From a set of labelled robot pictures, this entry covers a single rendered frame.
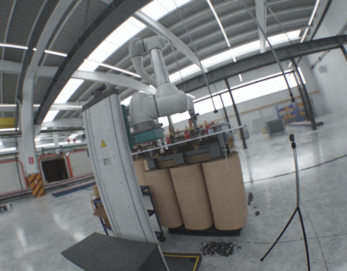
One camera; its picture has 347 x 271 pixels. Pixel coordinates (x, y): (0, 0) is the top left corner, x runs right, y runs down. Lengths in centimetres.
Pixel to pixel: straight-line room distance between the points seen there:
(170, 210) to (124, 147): 142
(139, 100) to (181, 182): 117
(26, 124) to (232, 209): 1158
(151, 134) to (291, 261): 170
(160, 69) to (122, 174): 77
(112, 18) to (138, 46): 307
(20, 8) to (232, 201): 1173
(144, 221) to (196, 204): 102
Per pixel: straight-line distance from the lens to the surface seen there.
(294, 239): 200
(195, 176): 178
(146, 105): 96
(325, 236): 203
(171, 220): 221
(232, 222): 188
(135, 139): 96
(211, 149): 164
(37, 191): 1124
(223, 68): 1015
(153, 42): 133
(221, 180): 166
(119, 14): 430
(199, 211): 193
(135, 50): 135
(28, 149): 1133
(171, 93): 99
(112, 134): 95
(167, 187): 203
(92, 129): 109
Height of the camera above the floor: 135
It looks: 4 degrees up
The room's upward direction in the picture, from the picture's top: 14 degrees counter-clockwise
